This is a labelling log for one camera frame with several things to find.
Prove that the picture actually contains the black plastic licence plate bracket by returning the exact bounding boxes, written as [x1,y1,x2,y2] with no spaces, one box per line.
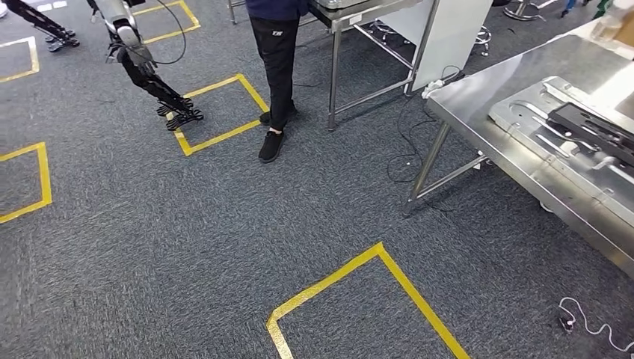
[547,101,634,168]

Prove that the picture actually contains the stainless steel workbench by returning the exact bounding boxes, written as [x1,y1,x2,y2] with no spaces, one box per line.
[402,19,634,280]

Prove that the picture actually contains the yellow floor tape square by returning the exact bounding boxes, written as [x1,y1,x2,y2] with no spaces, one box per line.
[265,241,473,359]

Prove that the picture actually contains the person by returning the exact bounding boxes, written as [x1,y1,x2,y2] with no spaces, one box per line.
[244,0,310,165]

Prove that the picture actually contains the white power strip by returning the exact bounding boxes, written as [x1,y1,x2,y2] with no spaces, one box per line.
[421,79,448,100]

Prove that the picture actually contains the white partition panel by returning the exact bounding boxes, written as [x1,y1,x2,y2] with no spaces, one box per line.
[381,0,493,93]

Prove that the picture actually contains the stamped sheet metal panel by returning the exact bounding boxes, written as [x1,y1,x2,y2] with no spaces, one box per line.
[487,75,634,219]

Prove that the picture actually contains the chrome stool base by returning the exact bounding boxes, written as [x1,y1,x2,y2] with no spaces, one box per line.
[473,25,493,59]
[502,0,546,22]

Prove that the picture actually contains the clear plastic bottle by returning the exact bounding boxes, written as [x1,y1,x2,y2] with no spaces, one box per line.
[591,0,634,44]

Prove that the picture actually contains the brown cardboard box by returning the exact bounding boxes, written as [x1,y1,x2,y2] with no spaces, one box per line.
[614,19,634,49]

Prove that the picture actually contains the steel frame side table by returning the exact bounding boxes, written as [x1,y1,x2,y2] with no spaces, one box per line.
[227,0,493,133]

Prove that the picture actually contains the white cable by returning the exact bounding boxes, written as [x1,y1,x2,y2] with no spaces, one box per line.
[558,296,634,355]

